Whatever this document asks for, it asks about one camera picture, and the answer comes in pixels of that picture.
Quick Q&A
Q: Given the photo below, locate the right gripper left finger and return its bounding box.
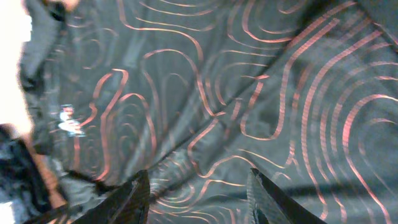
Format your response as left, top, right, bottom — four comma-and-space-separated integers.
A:
24, 170, 150, 224

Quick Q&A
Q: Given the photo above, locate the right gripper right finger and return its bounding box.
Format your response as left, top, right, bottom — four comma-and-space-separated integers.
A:
246, 168, 326, 224

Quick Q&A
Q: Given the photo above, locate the black jersey with orange lines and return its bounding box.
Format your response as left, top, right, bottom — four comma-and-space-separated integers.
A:
20, 0, 397, 223

